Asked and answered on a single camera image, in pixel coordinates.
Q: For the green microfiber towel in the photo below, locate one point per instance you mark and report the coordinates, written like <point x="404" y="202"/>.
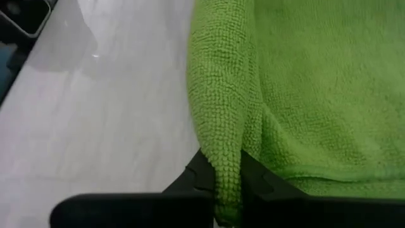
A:
<point x="316" y="95"/>

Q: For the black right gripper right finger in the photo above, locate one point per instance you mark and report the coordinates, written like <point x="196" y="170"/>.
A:
<point x="316" y="212"/>

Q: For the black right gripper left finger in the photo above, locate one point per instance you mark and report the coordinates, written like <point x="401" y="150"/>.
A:
<point x="142" y="210"/>

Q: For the black box grey rim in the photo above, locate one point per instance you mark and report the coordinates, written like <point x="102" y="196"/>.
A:
<point x="19" y="16"/>

